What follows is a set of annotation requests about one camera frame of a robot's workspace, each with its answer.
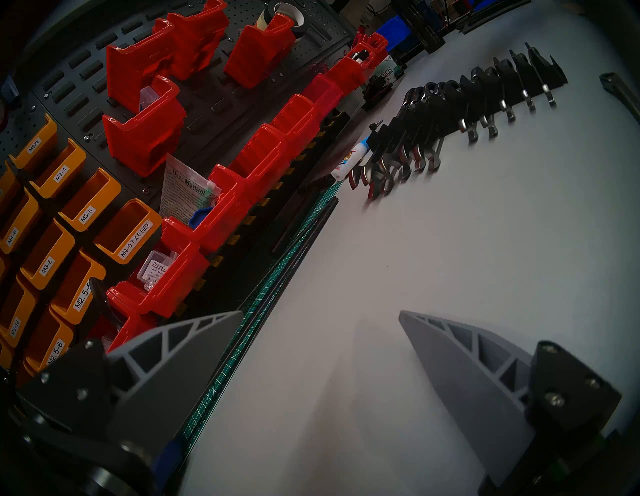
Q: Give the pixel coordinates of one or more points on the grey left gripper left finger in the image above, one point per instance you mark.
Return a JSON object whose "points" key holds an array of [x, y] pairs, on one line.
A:
{"points": [[165, 380]]}

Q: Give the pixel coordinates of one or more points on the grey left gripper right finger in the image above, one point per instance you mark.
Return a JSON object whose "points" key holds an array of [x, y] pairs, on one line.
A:
{"points": [[465, 390]]}

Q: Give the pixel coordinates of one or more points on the chrome ratchet combination wrench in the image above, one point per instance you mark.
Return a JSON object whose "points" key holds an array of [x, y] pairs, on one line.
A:
{"points": [[622, 97]]}

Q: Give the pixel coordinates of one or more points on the black stepped wrench case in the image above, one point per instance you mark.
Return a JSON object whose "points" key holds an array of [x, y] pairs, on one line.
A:
{"points": [[500, 82]]}

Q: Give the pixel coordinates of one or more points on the red plastic storage bin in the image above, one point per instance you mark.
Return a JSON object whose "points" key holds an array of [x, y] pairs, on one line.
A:
{"points": [[295, 125], [260, 160], [175, 290], [130, 325], [145, 135], [322, 95], [375, 45], [197, 37], [140, 65], [260, 50], [225, 215], [347, 72]]}

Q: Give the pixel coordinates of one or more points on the clear labelled parts bag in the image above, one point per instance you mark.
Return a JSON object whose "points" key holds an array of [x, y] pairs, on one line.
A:
{"points": [[156, 270]]}

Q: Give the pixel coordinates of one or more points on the orange bin labelled M2.5-6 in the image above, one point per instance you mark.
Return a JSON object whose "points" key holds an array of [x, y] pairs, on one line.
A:
{"points": [[47, 340]]}

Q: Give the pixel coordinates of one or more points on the orange bin labelled M2.5-5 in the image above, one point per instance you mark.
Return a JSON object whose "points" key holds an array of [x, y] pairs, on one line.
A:
{"points": [[77, 287]]}

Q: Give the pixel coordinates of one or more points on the green cutting mat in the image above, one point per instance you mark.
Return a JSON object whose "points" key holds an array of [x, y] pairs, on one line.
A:
{"points": [[272, 280]]}

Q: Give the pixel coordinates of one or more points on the orange bin labelled M4 HEX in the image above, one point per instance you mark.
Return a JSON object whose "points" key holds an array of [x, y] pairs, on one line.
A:
{"points": [[127, 232]]}

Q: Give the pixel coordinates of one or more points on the orange bin labelled M3-12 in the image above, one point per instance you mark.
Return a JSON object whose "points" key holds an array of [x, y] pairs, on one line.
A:
{"points": [[17, 312]]}

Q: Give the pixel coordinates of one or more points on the small blue plastic part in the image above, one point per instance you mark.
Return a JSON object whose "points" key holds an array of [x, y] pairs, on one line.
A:
{"points": [[200, 217]]}

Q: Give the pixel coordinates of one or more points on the orange bin labelled M3-8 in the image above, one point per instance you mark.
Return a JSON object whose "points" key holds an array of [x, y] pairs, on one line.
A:
{"points": [[47, 255]]}

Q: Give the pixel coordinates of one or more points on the white user manual sheet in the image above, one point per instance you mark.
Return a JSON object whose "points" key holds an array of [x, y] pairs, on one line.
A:
{"points": [[182, 192]]}

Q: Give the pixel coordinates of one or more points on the orange bin labelled M3-6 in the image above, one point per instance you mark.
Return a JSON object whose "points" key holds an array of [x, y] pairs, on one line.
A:
{"points": [[90, 200]]}

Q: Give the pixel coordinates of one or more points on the small orange parts bin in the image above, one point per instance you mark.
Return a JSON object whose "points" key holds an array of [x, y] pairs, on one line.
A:
{"points": [[2, 265]]}

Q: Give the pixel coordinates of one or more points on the black strip yellow tags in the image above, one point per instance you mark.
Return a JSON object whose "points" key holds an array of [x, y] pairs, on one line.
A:
{"points": [[272, 200]]}

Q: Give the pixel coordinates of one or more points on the orange bin labelled M4-6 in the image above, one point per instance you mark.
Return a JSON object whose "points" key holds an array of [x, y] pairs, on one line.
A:
{"points": [[17, 222]]}

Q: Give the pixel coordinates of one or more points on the orange bin labelled M3-4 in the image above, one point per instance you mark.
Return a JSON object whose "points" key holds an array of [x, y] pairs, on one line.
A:
{"points": [[60, 172]]}

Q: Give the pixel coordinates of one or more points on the black marker pen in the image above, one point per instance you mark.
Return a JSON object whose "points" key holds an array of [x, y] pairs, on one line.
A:
{"points": [[315, 183]]}

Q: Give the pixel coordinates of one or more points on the white glue bottle blue cap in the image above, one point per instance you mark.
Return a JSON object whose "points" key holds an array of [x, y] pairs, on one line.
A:
{"points": [[347, 162]]}

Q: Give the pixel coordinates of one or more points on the orange bin labelled M3X6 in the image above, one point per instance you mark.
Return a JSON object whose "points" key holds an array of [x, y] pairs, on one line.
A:
{"points": [[32, 145]]}

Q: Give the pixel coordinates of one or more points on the small black thumb screw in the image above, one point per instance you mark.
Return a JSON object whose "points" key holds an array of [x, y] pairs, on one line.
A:
{"points": [[376, 125]]}

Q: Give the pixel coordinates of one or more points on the clear plastic parts box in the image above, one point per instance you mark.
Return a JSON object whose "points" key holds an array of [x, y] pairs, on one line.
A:
{"points": [[149, 96]]}

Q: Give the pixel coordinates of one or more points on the small black electronic module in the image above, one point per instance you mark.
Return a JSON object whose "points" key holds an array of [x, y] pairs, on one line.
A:
{"points": [[376, 90]]}

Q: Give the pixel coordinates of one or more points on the black white marker pens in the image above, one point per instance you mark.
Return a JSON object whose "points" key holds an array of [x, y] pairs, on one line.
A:
{"points": [[360, 55]]}

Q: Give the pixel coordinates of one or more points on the blue plastic storage bin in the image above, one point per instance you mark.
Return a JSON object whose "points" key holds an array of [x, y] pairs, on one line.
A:
{"points": [[395, 30]]}

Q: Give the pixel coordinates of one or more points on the large tape roll orange edge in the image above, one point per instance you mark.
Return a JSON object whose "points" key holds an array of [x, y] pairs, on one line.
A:
{"points": [[295, 17]]}

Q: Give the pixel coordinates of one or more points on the grey metal pegboard wall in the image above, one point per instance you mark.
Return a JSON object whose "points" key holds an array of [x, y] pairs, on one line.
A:
{"points": [[210, 100]]}

